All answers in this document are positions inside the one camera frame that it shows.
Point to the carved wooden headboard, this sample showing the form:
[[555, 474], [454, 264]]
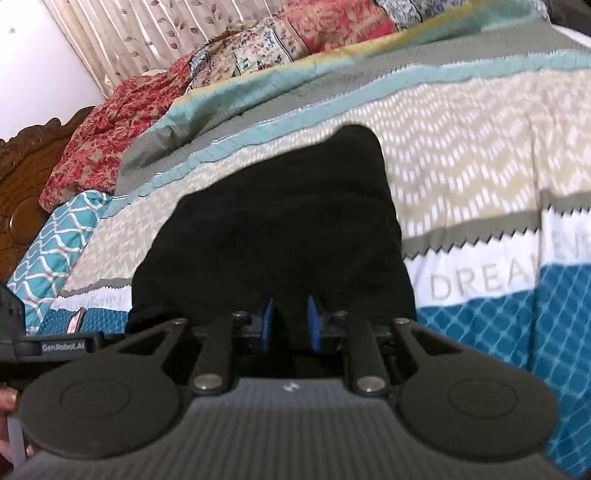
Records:
[[27, 184]]

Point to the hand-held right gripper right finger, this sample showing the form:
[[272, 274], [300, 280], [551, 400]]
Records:
[[316, 327]]

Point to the red floral blanket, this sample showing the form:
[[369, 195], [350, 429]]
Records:
[[111, 129]]

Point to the beige leaf print curtain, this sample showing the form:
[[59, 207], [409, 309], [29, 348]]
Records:
[[152, 37]]

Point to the striped patterned bedspread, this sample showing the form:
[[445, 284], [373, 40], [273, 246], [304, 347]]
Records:
[[461, 138]]

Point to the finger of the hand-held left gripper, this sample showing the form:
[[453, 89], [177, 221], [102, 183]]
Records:
[[76, 321]]

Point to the black pants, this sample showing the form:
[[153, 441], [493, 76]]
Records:
[[277, 221]]

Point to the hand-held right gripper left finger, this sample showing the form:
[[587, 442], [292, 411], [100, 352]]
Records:
[[267, 325]]

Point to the patchwork floral quilt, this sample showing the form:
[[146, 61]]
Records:
[[286, 41]]

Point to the person's left hand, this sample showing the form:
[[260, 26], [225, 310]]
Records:
[[8, 399]]

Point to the teal patterned pillow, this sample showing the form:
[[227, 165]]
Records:
[[51, 249]]

